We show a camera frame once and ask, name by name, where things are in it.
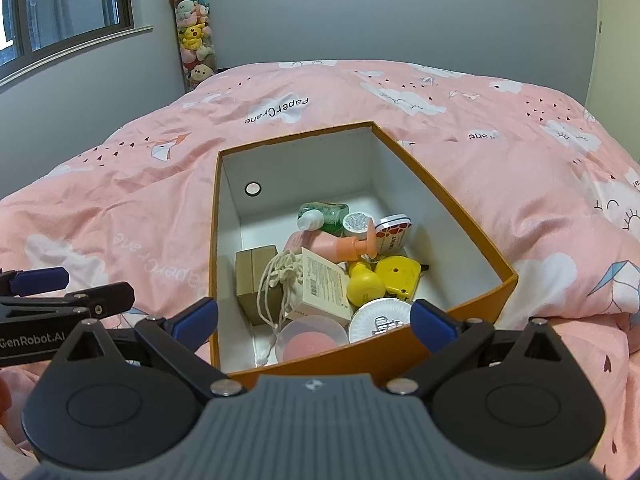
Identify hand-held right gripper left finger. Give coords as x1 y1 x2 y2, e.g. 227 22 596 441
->
48 296 250 401

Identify green glass bottle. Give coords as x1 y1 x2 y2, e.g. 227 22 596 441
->
296 201 350 235

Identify red patterned mint tin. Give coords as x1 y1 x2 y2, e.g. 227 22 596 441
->
374 214 414 256

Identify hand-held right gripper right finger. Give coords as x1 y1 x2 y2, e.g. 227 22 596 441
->
385 299 572 397

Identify yellow tape measure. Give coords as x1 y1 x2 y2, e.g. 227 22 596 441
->
375 256 431 304

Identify round white gold tin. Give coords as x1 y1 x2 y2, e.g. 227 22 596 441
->
347 297 416 346

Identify pink pump bottle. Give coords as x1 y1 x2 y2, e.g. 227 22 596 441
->
284 217 379 264

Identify orange cardboard box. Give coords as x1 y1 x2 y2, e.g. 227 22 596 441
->
207 121 520 391

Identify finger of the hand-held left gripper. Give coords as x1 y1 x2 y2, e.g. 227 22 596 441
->
0 266 70 297
0 282 136 319

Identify white printed card box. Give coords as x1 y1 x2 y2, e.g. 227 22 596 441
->
284 247 354 326

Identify pale door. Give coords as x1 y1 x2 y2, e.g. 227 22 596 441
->
584 0 640 161

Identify clear round container pink inside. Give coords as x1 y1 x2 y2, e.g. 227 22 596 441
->
274 316 351 365

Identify small silver jar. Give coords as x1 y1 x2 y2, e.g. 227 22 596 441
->
342 211 374 239

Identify beige drawstring pouch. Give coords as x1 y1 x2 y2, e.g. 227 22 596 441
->
256 249 306 366

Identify gold cardboard box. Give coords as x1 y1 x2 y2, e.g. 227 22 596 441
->
235 245 281 328

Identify window with dark frame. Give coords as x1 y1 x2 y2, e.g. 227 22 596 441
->
0 0 153 94

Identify pink printed blanket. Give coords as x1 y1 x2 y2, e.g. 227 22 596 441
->
0 59 640 480

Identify yellow bottle with white tag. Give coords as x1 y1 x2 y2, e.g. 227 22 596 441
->
346 260 387 307

